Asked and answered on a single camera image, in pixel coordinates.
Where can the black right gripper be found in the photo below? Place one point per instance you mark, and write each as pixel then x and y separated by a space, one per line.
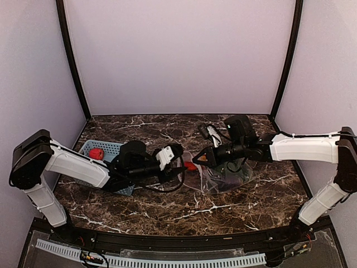
pixel 211 156

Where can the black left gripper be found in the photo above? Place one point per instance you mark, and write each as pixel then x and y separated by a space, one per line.
pixel 168 175

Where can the clear zip top bag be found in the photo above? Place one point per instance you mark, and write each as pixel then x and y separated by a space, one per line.
pixel 202 180

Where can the red fake strawberry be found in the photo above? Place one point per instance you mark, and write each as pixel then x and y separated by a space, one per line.
pixel 96 153

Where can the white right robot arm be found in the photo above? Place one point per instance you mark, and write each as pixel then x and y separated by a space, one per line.
pixel 337 148

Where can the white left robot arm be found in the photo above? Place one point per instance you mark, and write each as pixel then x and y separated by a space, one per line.
pixel 111 167

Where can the red fake grape bunch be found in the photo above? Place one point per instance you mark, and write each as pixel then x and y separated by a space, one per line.
pixel 190 166

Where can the dark purple fake eggplant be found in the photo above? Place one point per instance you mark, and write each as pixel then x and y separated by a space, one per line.
pixel 228 178

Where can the light blue plastic basket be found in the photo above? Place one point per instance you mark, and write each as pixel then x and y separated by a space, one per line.
pixel 111 150

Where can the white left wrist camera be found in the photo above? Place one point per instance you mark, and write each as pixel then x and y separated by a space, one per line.
pixel 164 157

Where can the black front rail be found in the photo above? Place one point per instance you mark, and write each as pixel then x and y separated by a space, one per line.
pixel 263 241

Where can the white slotted cable duct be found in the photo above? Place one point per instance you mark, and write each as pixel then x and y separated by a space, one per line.
pixel 136 258

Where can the black right frame post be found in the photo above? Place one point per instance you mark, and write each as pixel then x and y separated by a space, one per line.
pixel 288 58

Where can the black frame post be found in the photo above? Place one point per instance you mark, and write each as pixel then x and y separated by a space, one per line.
pixel 61 13
pixel 288 58

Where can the black left frame post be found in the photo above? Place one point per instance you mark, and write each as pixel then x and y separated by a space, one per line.
pixel 61 13

